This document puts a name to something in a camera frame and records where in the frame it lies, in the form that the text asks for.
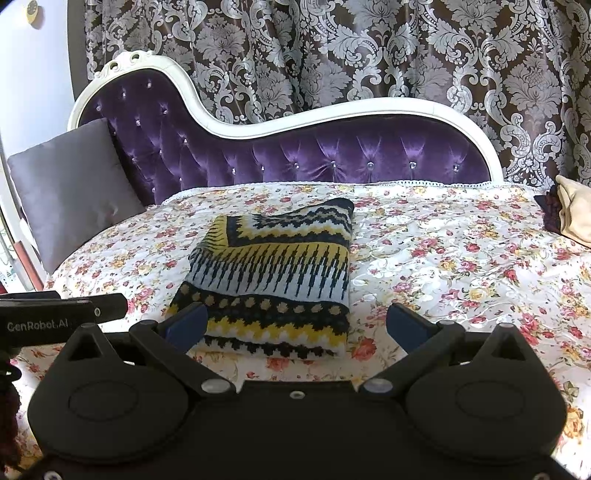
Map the yellow navy patterned knit sweater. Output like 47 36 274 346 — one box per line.
166 198 355 360

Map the floral quilted bedspread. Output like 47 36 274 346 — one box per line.
8 179 591 476

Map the grey satin cushion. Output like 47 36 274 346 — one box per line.
7 119 145 274

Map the dark purple cloth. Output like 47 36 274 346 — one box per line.
534 185 562 234

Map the beige cloth bag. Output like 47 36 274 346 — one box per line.
556 175 591 248

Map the purple tufted chaise backrest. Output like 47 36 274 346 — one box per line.
68 51 504 205

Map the damask patterned curtain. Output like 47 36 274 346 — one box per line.
82 0 590 187

